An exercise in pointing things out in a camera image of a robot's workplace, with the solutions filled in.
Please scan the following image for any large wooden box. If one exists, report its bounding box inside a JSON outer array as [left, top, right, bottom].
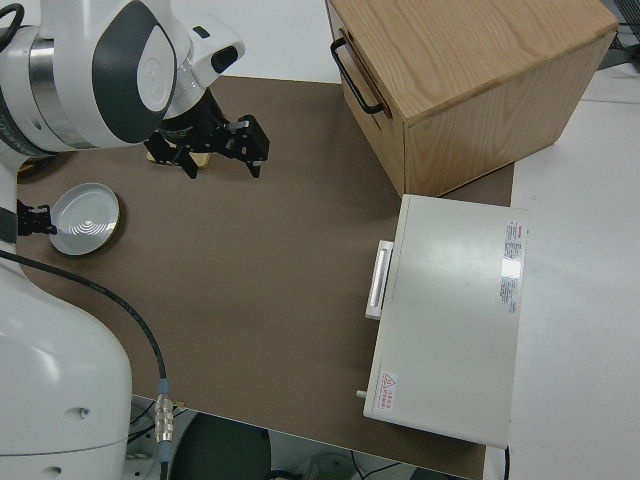
[[324, 0, 620, 199]]

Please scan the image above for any white toaster oven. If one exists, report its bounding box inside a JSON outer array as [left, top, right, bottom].
[[355, 193, 530, 448]]

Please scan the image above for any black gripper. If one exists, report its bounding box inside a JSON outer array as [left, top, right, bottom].
[[143, 89, 271, 180], [17, 198, 58, 236]]

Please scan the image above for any black metal box handle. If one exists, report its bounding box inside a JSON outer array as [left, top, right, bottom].
[[329, 38, 386, 115]]

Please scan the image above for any gray round plate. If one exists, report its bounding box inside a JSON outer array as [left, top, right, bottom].
[[48, 182, 124, 257]]

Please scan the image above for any brown table mat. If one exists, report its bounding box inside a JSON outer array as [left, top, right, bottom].
[[14, 74, 516, 480]]

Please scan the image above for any silver oven door handle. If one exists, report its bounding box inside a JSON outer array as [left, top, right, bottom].
[[364, 239, 395, 320]]

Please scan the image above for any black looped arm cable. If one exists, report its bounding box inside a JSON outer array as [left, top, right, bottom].
[[0, 2, 26, 46]]

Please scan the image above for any black round base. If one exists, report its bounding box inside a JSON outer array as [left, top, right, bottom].
[[169, 413, 272, 480]]

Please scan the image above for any black cable with metal connector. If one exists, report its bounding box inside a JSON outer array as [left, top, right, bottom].
[[0, 249, 176, 480]]

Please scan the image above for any dark background equipment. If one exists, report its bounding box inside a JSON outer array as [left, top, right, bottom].
[[602, 0, 640, 71]]

